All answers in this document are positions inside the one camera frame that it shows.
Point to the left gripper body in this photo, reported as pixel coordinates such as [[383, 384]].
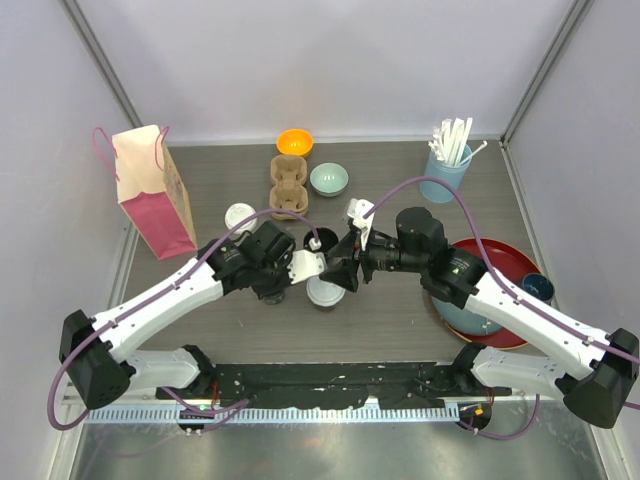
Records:
[[274, 277]]

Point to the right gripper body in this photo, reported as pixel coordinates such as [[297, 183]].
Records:
[[383, 255]]

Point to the black paper coffee cup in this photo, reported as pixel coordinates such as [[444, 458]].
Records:
[[275, 298]]

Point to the white cup lid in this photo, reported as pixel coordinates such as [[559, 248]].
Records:
[[323, 292], [237, 213]]

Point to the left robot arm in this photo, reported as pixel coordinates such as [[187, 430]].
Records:
[[102, 353]]

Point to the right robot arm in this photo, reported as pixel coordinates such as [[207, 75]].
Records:
[[530, 320]]

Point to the light green bowl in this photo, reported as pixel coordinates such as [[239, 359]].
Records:
[[329, 179]]

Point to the blue straw holder cup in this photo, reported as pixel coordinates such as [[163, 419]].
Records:
[[452, 175]]

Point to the cardboard cup carrier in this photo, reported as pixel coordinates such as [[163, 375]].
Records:
[[289, 175]]

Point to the blue plate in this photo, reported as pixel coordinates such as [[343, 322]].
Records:
[[464, 320]]

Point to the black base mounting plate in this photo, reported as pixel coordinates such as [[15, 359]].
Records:
[[339, 386]]

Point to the orange bowl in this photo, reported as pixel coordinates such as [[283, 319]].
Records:
[[295, 141]]

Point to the red round tray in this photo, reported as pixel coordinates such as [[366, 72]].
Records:
[[514, 265]]

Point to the white wrapped straws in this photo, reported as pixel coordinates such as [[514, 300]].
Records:
[[449, 140]]

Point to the pink paper gift bag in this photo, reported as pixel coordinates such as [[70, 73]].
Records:
[[149, 188]]

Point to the dark blue mug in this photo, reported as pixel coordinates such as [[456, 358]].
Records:
[[538, 286]]

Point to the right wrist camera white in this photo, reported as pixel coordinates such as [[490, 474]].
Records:
[[359, 211]]

